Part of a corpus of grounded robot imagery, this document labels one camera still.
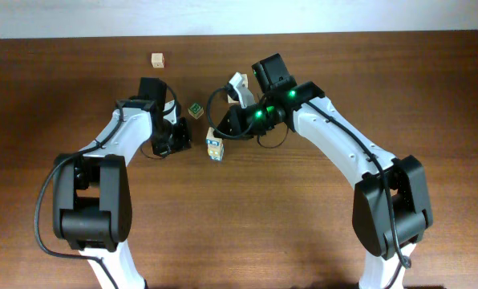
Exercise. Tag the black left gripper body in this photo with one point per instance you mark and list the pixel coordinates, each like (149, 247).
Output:
(172, 138)

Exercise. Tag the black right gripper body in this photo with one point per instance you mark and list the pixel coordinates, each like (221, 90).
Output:
(252, 116)

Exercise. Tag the blue D letter block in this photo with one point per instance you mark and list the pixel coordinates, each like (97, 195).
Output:
(216, 150)

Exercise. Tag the yellow edged wooden block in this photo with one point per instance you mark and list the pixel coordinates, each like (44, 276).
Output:
(216, 158)

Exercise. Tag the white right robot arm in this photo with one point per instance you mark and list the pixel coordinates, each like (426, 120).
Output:
(392, 207)

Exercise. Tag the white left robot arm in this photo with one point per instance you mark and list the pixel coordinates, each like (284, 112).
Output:
(92, 206)

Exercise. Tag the wooden block upper pair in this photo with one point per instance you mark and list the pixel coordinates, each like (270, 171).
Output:
(244, 80)

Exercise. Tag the green B letter block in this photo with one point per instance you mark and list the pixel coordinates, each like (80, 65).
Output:
(195, 110)

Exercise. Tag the plain wooden block far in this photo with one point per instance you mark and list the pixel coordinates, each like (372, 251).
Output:
(157, 60)

